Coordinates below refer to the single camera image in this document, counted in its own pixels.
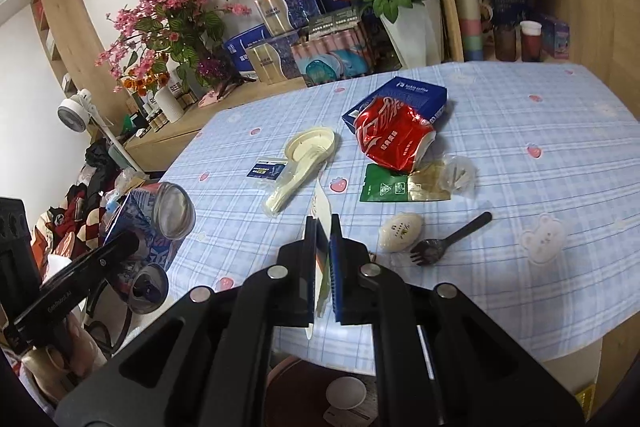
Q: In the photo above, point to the black plastic spork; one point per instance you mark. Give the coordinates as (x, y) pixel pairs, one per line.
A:
(450, 239)

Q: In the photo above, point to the cream plastic spoon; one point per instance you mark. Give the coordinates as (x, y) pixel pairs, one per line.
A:
(292, 187)

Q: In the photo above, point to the gold and blue gift box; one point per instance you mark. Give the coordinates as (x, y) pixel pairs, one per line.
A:
(290, 4)
(272, 59)

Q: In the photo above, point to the white round disc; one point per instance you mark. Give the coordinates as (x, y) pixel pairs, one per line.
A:
(345, 394)

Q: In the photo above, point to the white bottle vase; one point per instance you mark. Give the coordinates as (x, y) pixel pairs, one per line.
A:
(169, 104)

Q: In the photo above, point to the pile of clothes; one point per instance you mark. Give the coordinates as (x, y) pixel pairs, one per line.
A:
(75, 207)

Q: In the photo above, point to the white desk fan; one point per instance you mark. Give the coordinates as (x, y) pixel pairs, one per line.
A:
(75, 109)

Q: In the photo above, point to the white rose vase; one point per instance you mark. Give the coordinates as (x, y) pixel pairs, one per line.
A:
(412, 37)

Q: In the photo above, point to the blue plaid tablecloth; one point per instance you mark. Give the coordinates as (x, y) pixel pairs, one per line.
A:
(525, 132)

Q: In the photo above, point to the stack of pastel paper cups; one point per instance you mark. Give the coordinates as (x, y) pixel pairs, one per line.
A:
(468, 22)

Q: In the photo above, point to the white paper card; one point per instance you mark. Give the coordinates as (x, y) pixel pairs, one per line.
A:
(321, 207)

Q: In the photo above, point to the dark blue printed box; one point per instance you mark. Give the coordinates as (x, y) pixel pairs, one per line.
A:
(505, 2)

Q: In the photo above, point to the green foil packet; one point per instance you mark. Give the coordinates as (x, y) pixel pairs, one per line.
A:
(382, 187)

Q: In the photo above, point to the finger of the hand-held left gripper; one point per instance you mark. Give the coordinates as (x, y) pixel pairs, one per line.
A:
(112, 254)

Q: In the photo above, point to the blue and white box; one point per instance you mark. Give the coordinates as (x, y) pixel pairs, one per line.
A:
(242, 47)

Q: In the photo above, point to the purple tinsel flower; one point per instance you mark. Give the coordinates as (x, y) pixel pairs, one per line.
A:
(211, 69)

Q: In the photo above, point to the blue carton box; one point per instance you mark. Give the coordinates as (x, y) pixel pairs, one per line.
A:
(420, 94)

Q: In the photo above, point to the wooden shelf unit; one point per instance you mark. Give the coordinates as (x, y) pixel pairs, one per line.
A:
(595, 7)

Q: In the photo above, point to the row of small bottles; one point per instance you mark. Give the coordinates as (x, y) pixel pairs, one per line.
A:
(154, 118)

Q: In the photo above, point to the clear round plastic lid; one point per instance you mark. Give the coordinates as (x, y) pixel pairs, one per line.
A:
(460, 174)

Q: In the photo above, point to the pink boxed tableware set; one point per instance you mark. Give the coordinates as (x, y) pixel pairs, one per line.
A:
(330, 59)

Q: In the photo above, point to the crushed blue can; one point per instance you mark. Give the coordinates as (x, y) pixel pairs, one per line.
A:
(165, 217)

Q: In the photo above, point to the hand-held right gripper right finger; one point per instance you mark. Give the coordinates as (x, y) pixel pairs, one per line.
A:
(336, 272)

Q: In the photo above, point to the orange artificial flowers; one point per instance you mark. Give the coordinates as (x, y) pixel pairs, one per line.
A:
(145, 82)

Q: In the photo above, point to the black mini tripod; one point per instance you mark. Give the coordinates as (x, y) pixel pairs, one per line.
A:
(235, 84)

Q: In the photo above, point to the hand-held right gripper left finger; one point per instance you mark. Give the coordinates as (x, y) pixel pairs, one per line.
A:
(310, 272)

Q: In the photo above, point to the small light blue box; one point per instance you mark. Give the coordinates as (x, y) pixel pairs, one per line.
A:
(556, 38)

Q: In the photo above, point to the gold foil packet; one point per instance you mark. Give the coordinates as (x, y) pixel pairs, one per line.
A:
(427, 184)

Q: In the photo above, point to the pink cloth item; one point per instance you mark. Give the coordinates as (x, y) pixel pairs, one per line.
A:
(210, 98)

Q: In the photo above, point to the wooden sideboard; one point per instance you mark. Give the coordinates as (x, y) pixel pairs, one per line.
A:
(170, 138)

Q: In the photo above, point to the person's left hand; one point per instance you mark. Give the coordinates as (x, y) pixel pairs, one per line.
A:
(80, 347)

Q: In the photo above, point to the small blue card packet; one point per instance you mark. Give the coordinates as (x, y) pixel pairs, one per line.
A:
(267, 170)

